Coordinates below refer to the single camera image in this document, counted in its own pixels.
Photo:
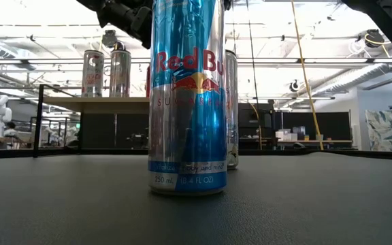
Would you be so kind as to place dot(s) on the Celsius Peach Vibe can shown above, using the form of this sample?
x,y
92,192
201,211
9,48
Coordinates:
x,y
93,73

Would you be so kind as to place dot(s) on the patterned tarp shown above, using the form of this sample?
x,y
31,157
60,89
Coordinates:
x,y
384,129

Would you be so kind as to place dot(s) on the person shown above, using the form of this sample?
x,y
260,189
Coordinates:
x,y
11,129

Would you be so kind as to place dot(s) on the black table mat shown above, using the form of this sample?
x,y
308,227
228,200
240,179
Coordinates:
x,y
196,217

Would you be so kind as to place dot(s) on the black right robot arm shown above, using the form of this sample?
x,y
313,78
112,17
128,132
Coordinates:
x,y
386,27

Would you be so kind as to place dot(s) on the white boxes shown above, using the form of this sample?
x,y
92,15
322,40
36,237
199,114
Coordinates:
x,y
286,135

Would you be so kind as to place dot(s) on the wooden shelf black frame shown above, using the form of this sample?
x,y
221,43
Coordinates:
x,y
94,105

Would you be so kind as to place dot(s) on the white Celsius can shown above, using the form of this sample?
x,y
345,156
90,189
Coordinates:
x,y
232,102

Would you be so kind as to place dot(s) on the Red Bull Sugarfree can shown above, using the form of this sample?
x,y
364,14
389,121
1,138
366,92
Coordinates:
x,y
187,102

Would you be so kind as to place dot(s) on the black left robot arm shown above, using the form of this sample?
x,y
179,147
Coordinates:
x,y
87,3

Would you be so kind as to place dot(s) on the Celsius Tropical Vibe can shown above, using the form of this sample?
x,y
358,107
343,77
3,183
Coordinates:
x,y
120,73

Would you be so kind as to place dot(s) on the wooden workbench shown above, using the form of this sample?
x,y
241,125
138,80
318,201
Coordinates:
x,y
332,141

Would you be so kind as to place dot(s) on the black ceiling reel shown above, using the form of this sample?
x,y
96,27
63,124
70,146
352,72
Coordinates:
x,y
294,86

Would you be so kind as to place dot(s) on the black cabinet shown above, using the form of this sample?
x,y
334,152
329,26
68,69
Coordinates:
x,y
260,126

